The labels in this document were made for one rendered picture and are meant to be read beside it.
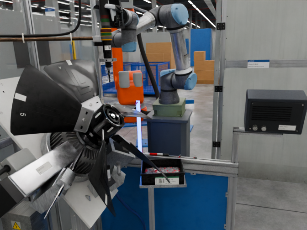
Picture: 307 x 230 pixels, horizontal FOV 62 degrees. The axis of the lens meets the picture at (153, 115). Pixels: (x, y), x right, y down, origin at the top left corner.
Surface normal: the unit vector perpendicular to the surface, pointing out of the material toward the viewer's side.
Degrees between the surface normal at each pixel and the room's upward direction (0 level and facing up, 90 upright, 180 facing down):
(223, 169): 90
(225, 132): 90
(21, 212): 0
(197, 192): 90
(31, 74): 67
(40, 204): 102
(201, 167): 90
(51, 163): 50
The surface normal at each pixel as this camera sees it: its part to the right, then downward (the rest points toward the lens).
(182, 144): 0.51, 0.21
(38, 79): 0.75, -0.18
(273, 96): -0.10, -0.87
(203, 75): -0.25, 0.26
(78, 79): 0.20, -0.54
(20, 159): 0.72, -0.59
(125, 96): 0.20, 0.25
